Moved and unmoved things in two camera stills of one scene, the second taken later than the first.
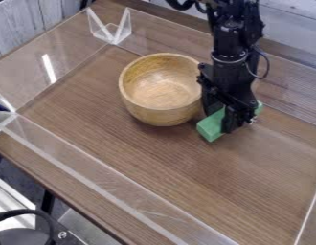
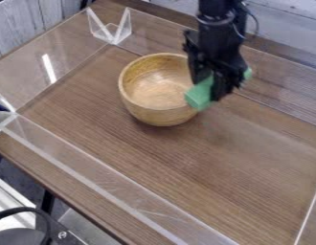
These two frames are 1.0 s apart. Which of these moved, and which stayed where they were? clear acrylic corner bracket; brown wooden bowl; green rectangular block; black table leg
Moved: green rectangular block
Stayed: clear acrylic corner bracket; black table leg; brown wooden bowl
